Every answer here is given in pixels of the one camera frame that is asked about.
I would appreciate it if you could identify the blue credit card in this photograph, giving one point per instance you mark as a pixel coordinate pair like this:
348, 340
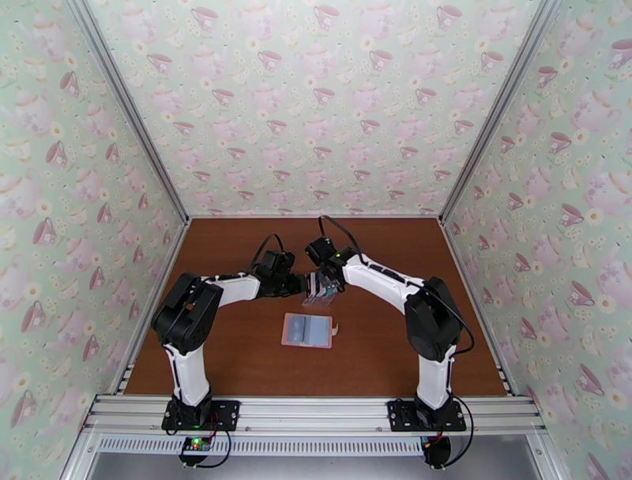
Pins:
331, 293

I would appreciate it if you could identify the clear acrylic card stand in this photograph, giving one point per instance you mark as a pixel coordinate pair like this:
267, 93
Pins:
316, 302

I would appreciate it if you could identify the pink card holder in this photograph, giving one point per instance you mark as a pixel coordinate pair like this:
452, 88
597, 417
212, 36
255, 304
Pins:
306, 331

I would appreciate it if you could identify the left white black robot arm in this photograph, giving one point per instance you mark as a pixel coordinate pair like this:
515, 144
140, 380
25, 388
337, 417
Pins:
190, 375

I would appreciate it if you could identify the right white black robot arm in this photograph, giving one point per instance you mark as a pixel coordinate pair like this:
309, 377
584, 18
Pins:
432, 375

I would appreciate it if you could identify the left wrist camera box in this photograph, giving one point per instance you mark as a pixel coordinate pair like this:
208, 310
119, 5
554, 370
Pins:
277, 260

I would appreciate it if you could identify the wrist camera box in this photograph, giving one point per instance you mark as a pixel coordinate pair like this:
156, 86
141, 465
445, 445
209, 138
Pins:
321, 249
277, 260

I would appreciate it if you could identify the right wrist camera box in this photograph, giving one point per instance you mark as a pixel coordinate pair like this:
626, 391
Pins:
321, 249

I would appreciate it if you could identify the aluminium table end rail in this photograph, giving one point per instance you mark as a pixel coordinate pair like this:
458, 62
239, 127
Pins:
316, 216

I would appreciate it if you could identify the aluminium table side rail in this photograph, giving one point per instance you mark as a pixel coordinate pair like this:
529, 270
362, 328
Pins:
461, 266
168, 266

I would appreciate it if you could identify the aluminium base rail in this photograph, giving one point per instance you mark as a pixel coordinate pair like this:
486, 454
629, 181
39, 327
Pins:
316, 414

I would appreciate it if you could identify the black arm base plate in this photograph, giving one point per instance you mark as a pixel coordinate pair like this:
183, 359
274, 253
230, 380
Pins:
400, 417
227, 414

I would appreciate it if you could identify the green circuit board on mount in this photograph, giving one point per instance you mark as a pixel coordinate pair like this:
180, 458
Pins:
195, 445

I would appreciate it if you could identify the black round controller mount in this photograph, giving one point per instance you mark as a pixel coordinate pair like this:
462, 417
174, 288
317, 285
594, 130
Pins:
437, 451

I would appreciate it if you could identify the aluminium frame post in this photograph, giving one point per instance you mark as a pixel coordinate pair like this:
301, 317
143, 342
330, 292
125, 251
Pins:
498, 106
128, 106

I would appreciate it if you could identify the aluminium frame leg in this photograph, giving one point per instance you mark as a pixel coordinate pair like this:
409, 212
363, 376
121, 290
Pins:
79, 459
548, 459

